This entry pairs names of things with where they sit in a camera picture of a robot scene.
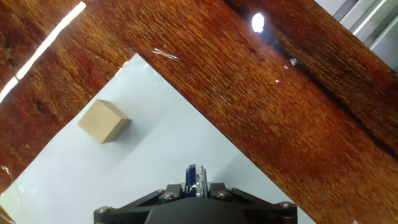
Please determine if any white paper sheet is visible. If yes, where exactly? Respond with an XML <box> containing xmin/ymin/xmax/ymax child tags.
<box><xmin>0</xmin><ymin>52</ymin><xmax>317</xmax><ymax>224</ymax></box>

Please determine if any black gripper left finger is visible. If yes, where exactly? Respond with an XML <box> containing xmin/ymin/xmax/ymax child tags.
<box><xmin>93</xmin><ymin>183</ymin><xmax>187</xmax><ymax>224</ymax></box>

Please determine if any glossy brown wooden board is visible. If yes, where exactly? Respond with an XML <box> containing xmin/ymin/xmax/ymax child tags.
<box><xmin>0</xmin><ymin>0</ymin><xmax>398</xmax><ymax>224</ymax></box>

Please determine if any small wooden cube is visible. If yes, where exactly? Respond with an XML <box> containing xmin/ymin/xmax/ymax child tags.
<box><xmin>76</xmin><ymin>98</ymin><xmax>132</xmax><ymax>144</ymax></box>

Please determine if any blue transparent correction tape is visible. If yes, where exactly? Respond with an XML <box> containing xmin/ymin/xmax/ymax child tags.
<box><xmin>183</xmin><ymin>164</ymin><xmax>209</xmax><ymax>198</ymax></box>

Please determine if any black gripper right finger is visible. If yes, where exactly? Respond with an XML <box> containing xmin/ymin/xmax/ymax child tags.
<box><xmin>206</xmin><ymin>182</ymin><xmax>299</xmax><ymax>224</ymax></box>

